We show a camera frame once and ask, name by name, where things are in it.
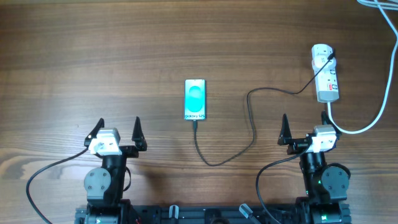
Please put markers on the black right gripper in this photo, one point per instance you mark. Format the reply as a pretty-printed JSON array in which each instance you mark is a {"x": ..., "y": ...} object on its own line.
[{"x": 285, "y": 139}]

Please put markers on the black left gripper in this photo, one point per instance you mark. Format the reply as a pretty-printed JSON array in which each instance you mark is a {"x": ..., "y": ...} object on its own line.
[{"x": 129, "y": 152}]

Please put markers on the teal screen smartphone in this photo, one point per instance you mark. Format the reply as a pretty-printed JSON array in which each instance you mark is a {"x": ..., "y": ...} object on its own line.
[{"x": 195, "y": 99}]

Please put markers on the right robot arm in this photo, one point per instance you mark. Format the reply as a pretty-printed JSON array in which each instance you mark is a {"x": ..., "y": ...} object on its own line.
[{"x": 326, "y": 184}]

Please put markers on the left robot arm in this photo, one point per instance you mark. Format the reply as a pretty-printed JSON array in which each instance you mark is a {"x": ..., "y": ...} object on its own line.
[{"x": 105, "y": 185}]

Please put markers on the white USB charger adapter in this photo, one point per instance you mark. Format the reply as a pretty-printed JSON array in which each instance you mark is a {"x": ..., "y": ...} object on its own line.
[{"x": 322, "y": 61}]

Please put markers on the white power strip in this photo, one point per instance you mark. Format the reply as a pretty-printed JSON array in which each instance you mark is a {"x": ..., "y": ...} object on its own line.
[{"x": 326, "y": 81}]

